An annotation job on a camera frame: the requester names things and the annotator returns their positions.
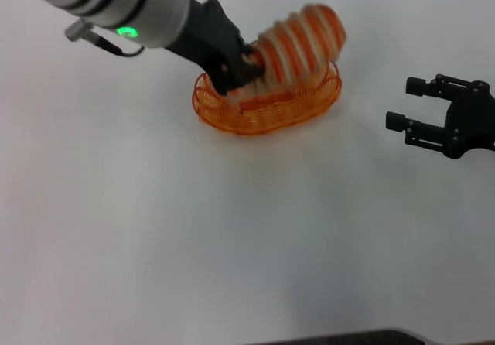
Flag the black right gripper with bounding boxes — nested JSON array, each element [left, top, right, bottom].
[[384, 73, 495, 160]]

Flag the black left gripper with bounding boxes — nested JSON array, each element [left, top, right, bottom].
[[165, 0, 268, 97]]

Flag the orange woven plastic basket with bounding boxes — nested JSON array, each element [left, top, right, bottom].
[[192, 59, 343, 138]]

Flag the orange striped bread loaf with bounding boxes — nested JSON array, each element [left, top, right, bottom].
[[243, 2, 348, 95]]

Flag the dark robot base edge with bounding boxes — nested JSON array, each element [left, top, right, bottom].
[[247, 326, 440, 345]]

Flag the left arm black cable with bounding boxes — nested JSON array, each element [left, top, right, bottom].
[[64, 18, 146, 58]]

